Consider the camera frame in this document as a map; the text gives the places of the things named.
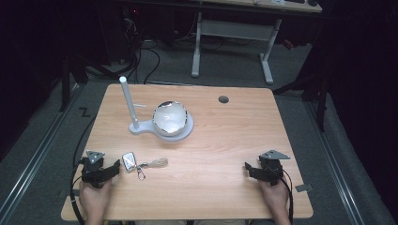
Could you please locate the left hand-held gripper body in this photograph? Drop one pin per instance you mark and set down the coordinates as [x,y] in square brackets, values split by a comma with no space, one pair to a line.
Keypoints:
[94,173]

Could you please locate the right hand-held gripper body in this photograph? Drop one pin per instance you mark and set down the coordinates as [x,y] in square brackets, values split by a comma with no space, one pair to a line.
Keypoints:
[270,170]

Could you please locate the silver car key with keyring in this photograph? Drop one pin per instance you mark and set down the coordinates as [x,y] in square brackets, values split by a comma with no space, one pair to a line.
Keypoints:
[130,162]

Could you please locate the person's left hand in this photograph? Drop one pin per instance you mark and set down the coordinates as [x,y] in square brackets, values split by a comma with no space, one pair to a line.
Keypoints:
[94,200]

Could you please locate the person's right hand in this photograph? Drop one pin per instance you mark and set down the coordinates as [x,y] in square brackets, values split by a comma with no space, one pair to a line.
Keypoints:
[275,197]

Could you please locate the grey tape piece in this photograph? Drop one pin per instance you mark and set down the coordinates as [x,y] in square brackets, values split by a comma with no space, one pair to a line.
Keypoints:
[303,187]

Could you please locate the white stand with pole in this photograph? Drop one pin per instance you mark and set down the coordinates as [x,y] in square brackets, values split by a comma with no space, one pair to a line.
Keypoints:
[137,126]

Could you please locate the shiny silver bowl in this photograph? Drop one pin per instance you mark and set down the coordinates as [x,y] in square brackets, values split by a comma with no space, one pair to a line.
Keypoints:
[170,118]

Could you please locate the black metal stand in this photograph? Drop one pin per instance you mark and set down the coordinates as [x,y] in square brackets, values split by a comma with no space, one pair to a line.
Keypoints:
[320,93]
[65,87]

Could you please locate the metal floor rail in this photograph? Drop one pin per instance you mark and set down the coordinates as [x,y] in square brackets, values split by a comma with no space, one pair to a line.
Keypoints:
[338,168]
[34,162]

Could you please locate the white desk frame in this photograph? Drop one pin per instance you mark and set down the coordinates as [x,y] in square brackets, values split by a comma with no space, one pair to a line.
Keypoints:
[237,29]

